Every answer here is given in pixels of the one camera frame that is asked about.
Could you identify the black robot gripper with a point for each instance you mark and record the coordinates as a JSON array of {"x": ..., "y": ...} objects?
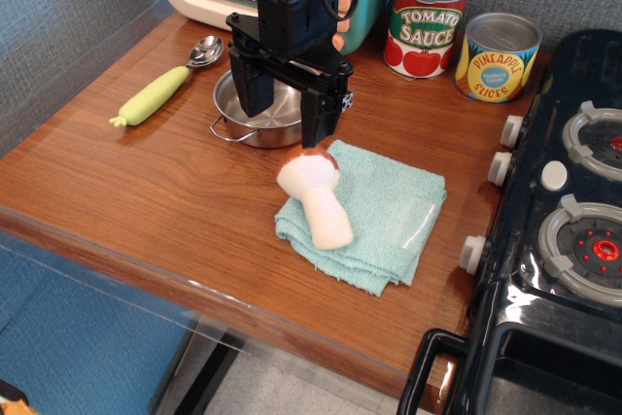
[{"x": 291, "y": 41}]

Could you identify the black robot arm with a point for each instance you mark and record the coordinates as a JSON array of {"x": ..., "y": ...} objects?
[{"x": 291, "y": 41}]

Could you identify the toy mushroom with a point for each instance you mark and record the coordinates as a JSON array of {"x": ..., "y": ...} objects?
[{"x": 311, "y": 176}]

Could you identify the teal folded cloth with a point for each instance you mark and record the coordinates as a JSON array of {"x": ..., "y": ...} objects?
[{"x": 392, "y": 208}]

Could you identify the tomato sauce can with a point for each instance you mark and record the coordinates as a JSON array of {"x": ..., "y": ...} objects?
[{"x": 421, "y": 36}]

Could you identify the pineapple slices can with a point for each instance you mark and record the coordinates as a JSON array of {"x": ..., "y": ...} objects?
[{"x": 497, "y": 56}]

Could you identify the white stove knob middle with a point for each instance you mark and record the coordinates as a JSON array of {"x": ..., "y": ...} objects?
[{"x": 499, "y": 168}]

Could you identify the white stove knob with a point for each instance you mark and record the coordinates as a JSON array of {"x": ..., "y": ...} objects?
[
  {"x": 511, "y": 131},
  {"x": 499, "y": 168},
  {"x": 471, "y": 253}
]

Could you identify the white stove knob top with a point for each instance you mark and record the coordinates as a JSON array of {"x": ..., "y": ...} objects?
[{"x": 511, "y": 131}]

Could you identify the white stove knob bottom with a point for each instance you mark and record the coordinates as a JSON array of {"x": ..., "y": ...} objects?
[{"x": 471, "y": 253}]

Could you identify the black toy stove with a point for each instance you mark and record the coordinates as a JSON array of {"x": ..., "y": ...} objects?
[{"x": 544, "y": 333}]

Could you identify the green handled metal spoon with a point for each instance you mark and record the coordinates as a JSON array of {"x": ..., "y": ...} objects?
[{"x": 149, "y": 99}]

